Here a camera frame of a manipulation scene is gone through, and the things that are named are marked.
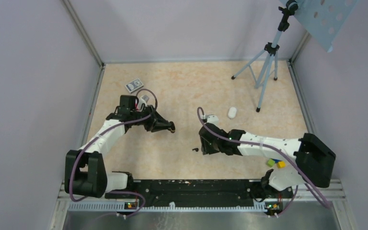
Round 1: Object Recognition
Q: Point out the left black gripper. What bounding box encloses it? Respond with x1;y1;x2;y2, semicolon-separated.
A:
130;104;171;132

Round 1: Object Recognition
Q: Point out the black earbud charging case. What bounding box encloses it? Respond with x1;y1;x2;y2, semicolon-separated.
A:
168;121;176;133

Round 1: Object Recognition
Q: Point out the white earbud charging case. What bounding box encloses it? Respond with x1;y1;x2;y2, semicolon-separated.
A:
227;107;237;119

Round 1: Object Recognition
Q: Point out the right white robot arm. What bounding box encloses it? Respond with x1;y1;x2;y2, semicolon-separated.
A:
199;122;336;197

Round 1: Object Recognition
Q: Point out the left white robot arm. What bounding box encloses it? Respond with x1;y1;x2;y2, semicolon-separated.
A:
64;95;175;202

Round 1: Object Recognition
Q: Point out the grey playing card box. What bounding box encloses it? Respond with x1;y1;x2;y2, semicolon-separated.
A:
125;78;144;93

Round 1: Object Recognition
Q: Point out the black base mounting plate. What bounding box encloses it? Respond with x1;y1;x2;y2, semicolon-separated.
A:
104;179;293;207

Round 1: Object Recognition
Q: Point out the green cube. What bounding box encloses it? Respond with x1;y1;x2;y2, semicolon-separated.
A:
266;159;276;168

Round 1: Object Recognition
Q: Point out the yellow cube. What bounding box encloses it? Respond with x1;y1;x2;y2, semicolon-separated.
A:
276;161;287;169

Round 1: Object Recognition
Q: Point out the light blue tripod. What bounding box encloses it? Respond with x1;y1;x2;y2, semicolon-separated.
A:
231;0;299;112

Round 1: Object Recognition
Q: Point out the perforated blue metal panel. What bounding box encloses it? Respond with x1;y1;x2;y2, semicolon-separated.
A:
280;0;358;53

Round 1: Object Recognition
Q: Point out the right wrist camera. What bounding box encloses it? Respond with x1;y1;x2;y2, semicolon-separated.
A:
201;114;219;126

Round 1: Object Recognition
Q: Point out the white cable duct rail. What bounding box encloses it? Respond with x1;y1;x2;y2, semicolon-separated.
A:
68;201;267;212

